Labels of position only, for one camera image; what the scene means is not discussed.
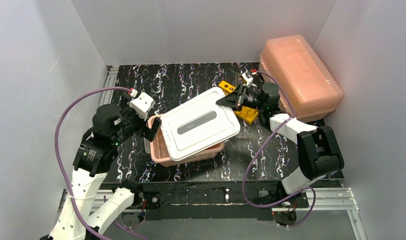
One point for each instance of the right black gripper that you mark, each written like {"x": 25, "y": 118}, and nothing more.
{"x": 240, "y": 97}

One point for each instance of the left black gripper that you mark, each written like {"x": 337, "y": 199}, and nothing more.
{"x": 147, "y": 127}

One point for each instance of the clear glass test tube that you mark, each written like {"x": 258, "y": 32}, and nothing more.
{"x": 236, "y": 79}

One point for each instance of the pink plastic bin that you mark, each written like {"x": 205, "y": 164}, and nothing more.
{"x": 160, "y": 154}

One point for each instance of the white box lid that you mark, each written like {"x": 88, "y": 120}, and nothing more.
{"x": 198, "y": 124}

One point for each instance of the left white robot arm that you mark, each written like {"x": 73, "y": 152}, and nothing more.
{"x": 112, "y": 125}

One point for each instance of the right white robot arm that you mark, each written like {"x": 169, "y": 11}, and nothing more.
{"x": 319, "y": 154}

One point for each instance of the yellow test tube rack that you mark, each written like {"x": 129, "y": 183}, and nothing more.
{"x": 247, "y": 114}

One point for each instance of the large pink storage box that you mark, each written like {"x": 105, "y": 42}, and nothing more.
{"x": 308, "y": 90}

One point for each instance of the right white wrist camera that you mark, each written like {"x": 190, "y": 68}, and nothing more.
{"x": 247, "y": 79}

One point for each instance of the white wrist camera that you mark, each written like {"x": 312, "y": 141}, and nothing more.
{"x": 142, "y": 103}
{"x": 247, "y": 79}

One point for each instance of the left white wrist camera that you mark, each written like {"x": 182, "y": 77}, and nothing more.
{"x": 142, "y": 103}

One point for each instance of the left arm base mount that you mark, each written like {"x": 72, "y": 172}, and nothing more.
{"x": 135, "y": 214}

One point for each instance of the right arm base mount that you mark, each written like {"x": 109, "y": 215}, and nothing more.
{"x": 287, "y": 216}

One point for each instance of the aluminium frame rail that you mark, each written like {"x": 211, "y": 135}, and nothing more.
{"x": 225, "y": 200}

